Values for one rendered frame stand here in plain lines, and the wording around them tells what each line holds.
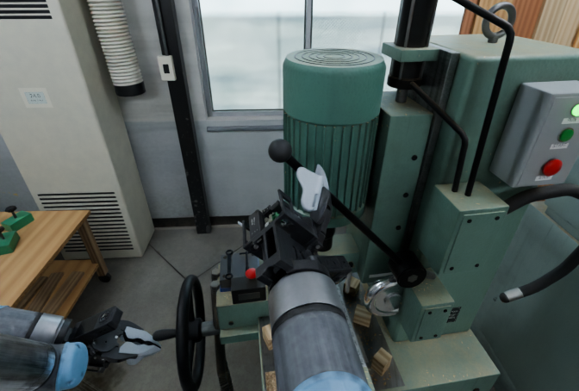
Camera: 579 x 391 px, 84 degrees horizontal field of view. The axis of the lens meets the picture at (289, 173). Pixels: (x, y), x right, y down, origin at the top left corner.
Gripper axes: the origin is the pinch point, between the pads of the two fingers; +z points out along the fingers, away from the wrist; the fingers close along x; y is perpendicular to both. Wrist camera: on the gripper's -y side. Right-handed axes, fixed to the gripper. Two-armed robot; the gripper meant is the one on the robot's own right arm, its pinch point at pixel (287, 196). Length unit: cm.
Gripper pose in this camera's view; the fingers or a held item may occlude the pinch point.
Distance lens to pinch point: 53.0
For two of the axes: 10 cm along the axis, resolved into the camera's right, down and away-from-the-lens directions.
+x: -7.2, 6.4, 2.6
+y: -6.8, -5.7, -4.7
